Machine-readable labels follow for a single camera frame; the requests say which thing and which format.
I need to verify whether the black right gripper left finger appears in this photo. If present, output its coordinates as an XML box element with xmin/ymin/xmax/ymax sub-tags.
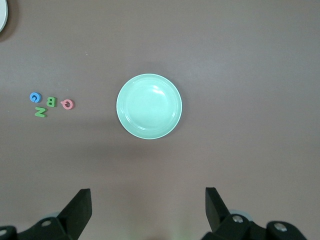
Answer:
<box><xmin>0</xmin><ymin>188</ymin><xmax>93</xmax><ymax>240</ymax></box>

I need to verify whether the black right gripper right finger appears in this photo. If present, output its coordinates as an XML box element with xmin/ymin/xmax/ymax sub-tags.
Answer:
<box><xmin>201</xmin><ymin>186</ymin><xmax>308</xmax><ymax>240</ymax></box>

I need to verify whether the green letter N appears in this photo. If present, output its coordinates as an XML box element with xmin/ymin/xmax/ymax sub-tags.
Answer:
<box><xmin>34</xmin><ymin>106</ymin><xmax>48</xmax><ymax>118</ymax></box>

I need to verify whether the pink letter Q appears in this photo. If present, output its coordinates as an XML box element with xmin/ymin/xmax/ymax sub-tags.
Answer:
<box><xmin>60</xmin><ymin>98</ymin><xmax>75</xmax><ymax>111</ymax></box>

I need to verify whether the blue letter G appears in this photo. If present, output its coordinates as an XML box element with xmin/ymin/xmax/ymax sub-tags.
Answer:
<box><xmin>29</xmin><ymin>91</ymin><xmax>42</xmax><ymax>103</ymax></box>

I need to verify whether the light green plate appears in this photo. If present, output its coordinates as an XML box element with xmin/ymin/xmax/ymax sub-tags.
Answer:
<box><xmin>116</xmin><ymin>73</ymin><xmax>183</xmax><ymax>140</ymax></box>

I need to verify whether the beige plate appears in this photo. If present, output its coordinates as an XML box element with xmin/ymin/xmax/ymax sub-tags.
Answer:
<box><xmin>0</xmin><ymin>0</ymin><xmax>10</xmax><ymax>33</ymax></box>

